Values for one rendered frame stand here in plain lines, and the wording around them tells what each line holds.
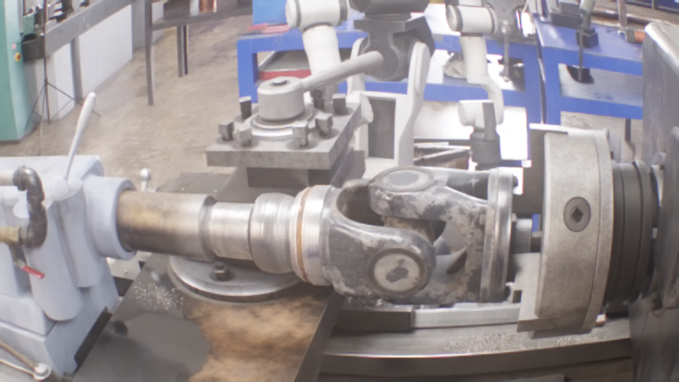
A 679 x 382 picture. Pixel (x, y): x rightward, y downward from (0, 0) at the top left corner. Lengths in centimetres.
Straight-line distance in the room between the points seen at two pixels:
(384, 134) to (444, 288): 110
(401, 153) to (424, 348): 86
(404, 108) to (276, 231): 103
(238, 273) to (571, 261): 54
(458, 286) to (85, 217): 48
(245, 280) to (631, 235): 58
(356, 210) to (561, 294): 29
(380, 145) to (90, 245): 113
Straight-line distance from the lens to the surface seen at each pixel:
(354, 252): 82
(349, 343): 114
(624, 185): 82
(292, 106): 104
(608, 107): 266
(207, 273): 112
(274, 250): 87
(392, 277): 82
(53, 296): 99
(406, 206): 82
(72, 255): 98
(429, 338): 114
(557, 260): 75
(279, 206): 88
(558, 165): 77
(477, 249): 82
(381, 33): 187
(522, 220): 85
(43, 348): 108
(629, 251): 80
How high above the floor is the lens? 152
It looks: 25 degrees down
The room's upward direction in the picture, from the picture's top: 5 degrees counter-clockwise
